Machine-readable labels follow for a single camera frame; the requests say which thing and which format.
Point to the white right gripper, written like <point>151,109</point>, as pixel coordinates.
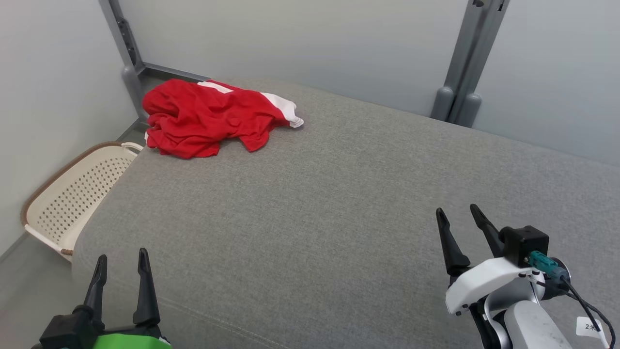
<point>484,283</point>

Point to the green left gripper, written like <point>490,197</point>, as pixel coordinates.
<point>131,341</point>

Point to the grey double-footed partition post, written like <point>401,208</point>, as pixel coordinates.
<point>467,63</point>

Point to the cream perforated laundry basket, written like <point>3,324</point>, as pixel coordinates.
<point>72,198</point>

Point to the grey single-footed partition post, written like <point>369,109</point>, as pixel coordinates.
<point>128,58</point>

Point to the red and white garment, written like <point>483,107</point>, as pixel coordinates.
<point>198,118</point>

